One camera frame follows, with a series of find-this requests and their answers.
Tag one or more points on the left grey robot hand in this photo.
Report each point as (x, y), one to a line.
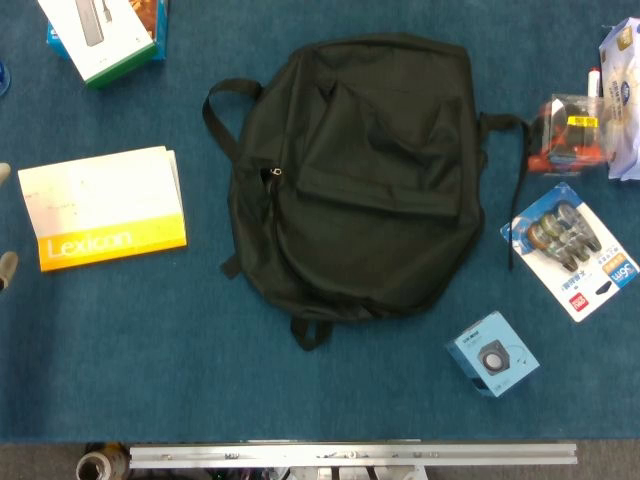
(6, 267)

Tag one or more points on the white yellow Lexicon book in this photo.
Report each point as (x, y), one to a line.
(105, 200)

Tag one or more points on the black fabric backpack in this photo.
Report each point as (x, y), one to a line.
(375, 225)

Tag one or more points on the blue felt table cloth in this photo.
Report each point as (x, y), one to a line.
(150, 350)

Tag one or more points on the blue transparent round object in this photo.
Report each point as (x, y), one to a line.
(3, 77)

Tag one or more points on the brown tape roll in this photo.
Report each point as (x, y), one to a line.
(95, 467)

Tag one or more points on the white green adapter box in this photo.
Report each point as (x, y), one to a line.
(110, 45)

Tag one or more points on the light blue speaker box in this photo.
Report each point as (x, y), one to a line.
(492, 355)

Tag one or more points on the correction tape blister pack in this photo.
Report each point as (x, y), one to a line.
(575, 255)

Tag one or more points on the clear box with orange item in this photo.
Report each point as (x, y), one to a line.
(570, 135)

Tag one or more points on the white stick with red cap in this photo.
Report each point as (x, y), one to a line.
(594, 82)

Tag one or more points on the white blue plastic bag pack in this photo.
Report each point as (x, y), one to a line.
(622, 100)

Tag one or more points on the aluminium profile rail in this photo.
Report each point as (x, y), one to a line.
(350, 455)

